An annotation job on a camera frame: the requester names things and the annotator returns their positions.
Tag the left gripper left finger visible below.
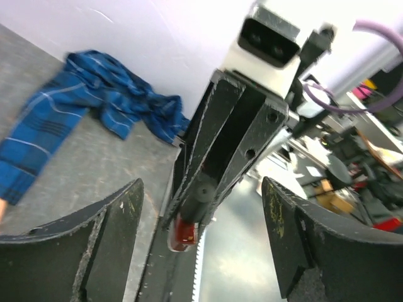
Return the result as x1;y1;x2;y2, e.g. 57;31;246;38
1;179;144;301

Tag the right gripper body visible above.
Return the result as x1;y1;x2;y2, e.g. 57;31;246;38
162;69;289;227

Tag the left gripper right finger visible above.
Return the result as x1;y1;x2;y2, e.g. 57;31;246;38
262;177;402;301

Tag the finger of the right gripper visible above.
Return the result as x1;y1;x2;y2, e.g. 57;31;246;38
204;102;288;223
162;78;246;228

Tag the black nail polish cap brush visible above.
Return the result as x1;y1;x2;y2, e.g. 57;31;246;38
180;182;215;223

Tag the red nail polish bottle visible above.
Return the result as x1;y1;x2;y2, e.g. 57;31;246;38
167;215;198;252

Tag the cardboard box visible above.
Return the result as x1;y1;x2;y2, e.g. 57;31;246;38
314;179;356;214

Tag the black round stool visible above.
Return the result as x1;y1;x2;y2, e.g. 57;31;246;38
325;155;353;189

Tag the mannequin hand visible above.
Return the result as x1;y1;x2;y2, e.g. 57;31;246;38
0;199;8;222

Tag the blue plaid shirt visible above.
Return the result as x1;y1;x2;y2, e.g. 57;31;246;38
1;50;189;205

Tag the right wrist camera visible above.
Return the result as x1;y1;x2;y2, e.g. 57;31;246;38
220;1;303;98

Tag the slotted cable duct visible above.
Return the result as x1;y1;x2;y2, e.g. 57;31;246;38
191;230;207;302

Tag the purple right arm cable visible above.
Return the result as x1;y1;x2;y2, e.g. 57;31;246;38
302;18;403;114

